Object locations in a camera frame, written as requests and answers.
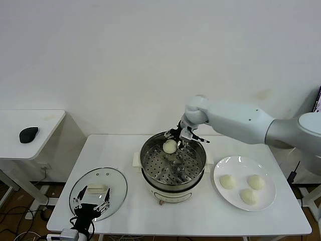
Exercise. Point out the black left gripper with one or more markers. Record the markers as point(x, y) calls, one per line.
point(85, 216)

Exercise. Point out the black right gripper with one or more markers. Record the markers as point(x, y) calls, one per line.
point(176, 134)

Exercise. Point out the white steamed baozi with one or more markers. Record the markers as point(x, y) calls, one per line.
point(249, 196)
point(169, 146)
point(256, 182)
point(227, 181)

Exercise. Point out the round glass lid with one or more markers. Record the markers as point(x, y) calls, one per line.
point(113, 180)

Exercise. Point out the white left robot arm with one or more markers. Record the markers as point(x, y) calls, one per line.
point(83, 238)

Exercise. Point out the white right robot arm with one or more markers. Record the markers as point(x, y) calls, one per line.
point(238, 120)

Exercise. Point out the stainless steel steamer basket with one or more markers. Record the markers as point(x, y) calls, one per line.
point(160, 165)

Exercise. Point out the brown round floor object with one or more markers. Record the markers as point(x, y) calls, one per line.
point(46, 214)

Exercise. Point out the cream electric cooker base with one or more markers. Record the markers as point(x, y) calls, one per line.
point(173, 194)

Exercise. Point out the white round plate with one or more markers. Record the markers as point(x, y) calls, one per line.
point(240, 165)

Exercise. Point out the white side table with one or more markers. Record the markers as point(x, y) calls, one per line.
point(32, 150)

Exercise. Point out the black computer mouse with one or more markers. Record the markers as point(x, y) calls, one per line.
point(28, 135)

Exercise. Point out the black computer monitor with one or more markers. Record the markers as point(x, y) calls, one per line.
point(318, 100)

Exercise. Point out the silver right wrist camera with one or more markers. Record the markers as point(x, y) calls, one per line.
point(186, 135)

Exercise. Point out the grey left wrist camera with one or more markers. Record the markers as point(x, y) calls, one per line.
point(69, 234)

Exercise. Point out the white wall socket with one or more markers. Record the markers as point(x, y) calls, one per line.
point(45, 167)

